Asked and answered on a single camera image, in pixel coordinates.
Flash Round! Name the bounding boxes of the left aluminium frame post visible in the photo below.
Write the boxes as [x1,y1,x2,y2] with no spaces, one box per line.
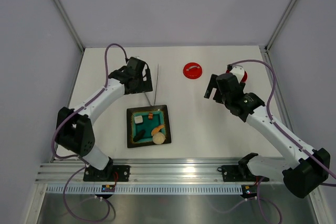
[52,0,85,54]

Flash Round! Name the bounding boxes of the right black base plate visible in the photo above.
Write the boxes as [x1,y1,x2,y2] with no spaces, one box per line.
[217,165,260,182]

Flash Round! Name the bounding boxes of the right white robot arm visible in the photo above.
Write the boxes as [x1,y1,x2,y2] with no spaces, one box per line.
[204,73,330,198]

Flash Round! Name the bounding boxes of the white slotted cable duct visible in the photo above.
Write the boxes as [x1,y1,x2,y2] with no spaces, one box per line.
[46,184,243,195]

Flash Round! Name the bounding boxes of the black seaweed piece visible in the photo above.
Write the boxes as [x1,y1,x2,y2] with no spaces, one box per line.
[133,130,145,142]

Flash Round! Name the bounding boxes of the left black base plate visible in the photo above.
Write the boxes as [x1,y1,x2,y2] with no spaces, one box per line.
[83,165,130,182]

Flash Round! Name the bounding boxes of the round white bun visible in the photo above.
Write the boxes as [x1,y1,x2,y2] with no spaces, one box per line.
[152,132,165,145]

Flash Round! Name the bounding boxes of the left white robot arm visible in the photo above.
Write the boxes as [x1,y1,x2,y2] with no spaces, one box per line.
[53,57,153,182]

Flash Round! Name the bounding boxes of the left small circuit board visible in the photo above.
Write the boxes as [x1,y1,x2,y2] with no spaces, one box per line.
[101,185,115,193]

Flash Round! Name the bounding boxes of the right aluminium frame post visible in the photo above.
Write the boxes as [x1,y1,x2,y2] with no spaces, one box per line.
[264,0,299,53]

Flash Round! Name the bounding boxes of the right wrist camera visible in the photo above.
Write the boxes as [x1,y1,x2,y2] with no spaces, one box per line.
[226,65,245,83]

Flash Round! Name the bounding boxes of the small circuit board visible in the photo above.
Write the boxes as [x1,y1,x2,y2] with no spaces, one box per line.
[241,185,258,197]
[101,185,115,193]

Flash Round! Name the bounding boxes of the aluminium frame post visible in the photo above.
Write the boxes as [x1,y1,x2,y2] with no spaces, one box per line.
[264,0,299,53]
[52,0,85,54]

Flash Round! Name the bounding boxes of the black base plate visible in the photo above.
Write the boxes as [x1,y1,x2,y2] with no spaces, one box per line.
[83,165,130,182]
[217,165,260,182]

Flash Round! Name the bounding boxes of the right small circuit board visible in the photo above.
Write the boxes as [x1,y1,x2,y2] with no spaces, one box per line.
[241,185,258,197]

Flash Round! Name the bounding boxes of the white sushi roll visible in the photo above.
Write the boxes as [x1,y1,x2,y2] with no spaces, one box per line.
[134,115,143,124]

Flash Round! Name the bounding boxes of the red round lid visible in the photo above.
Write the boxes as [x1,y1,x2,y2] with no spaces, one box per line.
[183,62,203,79]

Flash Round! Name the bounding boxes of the orange salmon piece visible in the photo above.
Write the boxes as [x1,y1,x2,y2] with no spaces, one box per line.
[151,124,164,136]

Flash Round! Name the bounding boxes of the long metal tongs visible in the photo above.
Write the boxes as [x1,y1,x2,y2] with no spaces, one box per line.
[144,65,160,106]

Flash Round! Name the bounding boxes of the red cylindrical container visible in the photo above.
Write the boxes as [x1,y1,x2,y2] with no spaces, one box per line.
[241,71,248,83]

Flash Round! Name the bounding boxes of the aluminium mounting rail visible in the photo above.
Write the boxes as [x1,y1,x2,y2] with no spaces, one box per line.
[35,157,320,185]

